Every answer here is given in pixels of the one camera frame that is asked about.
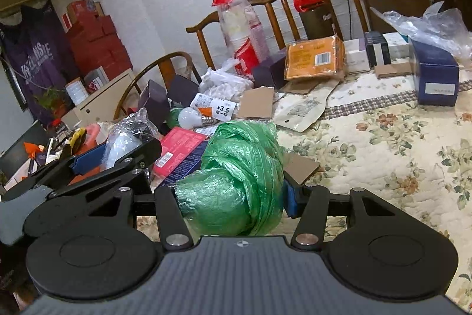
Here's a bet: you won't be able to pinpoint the small clear plastic bag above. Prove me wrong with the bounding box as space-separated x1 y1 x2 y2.
102 107 153 170

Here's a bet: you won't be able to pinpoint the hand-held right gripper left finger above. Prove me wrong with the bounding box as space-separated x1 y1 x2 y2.
86 185 195 251

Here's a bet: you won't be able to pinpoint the stack of red boxes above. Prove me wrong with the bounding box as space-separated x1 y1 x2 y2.
61 0 134 80

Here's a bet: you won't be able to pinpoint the green plastic bag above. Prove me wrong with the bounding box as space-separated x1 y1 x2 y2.
175 119 287 237

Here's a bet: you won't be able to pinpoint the red flat box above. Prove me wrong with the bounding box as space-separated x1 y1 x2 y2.
152 126 209 180

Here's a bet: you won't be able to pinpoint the wooden round-back chair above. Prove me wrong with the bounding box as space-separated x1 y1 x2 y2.
114 51 193 121

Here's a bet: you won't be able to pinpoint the black and white box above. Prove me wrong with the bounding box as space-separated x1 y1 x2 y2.
364 30 392 68

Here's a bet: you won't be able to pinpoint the green potted plant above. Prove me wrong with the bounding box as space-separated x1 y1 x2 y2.
34 87 69 117

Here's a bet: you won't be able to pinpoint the bagged stack of paper cups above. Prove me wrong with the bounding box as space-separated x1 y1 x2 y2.
212 0 271 78

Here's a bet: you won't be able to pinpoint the dark blue box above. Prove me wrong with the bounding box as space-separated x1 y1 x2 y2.
409 38 460 107

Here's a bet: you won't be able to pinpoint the white bag with orange label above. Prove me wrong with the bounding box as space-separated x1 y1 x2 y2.
189 67 256 117

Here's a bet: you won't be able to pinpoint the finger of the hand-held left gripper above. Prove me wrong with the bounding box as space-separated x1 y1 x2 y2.
47 135 163 199
3 144 110 202

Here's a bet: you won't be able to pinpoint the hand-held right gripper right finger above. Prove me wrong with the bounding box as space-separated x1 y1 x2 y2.
282 171 397 251

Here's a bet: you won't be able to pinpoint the floral quilted desktop cloth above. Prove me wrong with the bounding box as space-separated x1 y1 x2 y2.
135 66 472 315

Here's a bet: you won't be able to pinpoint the pale grey box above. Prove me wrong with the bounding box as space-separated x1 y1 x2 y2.
383 31 411 62

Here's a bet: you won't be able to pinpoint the white and red box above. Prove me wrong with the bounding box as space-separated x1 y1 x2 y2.
83 66 111 91

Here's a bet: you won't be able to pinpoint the orange flat packet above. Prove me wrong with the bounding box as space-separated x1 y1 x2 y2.
283 35 346 82

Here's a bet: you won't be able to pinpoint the orange plastic basin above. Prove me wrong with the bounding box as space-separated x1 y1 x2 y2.
22 123 108 186

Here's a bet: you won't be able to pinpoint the white jar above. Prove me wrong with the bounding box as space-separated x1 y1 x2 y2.
65 77 89 106

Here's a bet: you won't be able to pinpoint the small white box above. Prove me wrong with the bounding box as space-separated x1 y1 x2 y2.
344 38 371 74

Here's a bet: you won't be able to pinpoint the white light bulb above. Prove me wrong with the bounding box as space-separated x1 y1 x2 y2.
178 107 217 130

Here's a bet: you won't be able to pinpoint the yellow gloves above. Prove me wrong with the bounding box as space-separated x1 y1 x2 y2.
60 128 88 158

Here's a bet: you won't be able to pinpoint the large clear plastic bag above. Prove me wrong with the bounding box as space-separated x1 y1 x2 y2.
370 1 472 71

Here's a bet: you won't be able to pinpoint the wooden straight-back chair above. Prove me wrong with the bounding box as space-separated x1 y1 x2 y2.
185 0 372 80

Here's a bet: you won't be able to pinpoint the flat cardboard piece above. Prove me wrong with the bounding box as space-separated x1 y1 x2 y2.
283 152 321 185
235 86 276 121
373 61 414 80

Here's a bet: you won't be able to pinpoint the brown paper envelope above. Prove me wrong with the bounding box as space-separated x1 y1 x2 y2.
272 80 342 133

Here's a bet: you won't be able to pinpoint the dark purple box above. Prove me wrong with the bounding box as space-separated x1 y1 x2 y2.
166 74 200 109
137 79 172 136
252 52 289 91

